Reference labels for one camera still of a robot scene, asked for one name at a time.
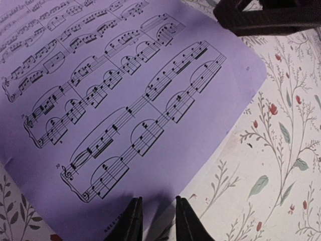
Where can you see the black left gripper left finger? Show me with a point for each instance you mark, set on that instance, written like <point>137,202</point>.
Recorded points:
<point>130,225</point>

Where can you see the floral patterned table mat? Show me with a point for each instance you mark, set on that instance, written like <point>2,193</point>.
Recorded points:
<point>263,180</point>

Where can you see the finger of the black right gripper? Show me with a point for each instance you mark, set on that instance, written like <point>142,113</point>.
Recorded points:
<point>275,18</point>

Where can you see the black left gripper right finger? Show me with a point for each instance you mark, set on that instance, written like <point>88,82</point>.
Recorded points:
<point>188,225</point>

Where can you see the purple sheet music page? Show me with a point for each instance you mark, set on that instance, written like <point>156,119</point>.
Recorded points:
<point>102,101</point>

